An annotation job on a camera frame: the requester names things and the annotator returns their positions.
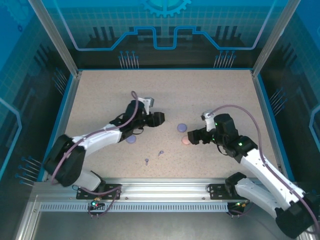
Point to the aluminium frame rail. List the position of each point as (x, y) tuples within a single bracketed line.
[(162, 190)]

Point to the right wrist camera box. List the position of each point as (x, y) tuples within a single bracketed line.
[(207, 120)]

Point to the small led connector board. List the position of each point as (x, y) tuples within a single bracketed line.
[(240, 204), (94, 205)]

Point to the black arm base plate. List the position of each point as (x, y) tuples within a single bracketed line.
[(112, 191), (216, 191)]

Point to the aluminium frame post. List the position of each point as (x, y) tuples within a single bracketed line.
[(270, 42), (60, 42)]

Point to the purple earbud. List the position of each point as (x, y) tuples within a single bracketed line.
[(146, 160), (161, 152)]

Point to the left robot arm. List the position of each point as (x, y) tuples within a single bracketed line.
[(100, 138)]

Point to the blue table edge strip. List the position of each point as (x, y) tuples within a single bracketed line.
[(59, 125), (273, 125)]

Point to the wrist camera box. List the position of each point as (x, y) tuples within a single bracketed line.
[(149, 102), (207, 120)]

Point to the purple round earbud case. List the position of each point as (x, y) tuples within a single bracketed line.
[(181, 127), (131, 141)]

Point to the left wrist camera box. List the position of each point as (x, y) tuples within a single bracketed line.
[(149, 102)]

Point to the pink round earbud case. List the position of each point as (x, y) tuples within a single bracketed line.
[(185, 142)]

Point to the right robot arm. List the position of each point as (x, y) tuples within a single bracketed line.
[(260, 170)]

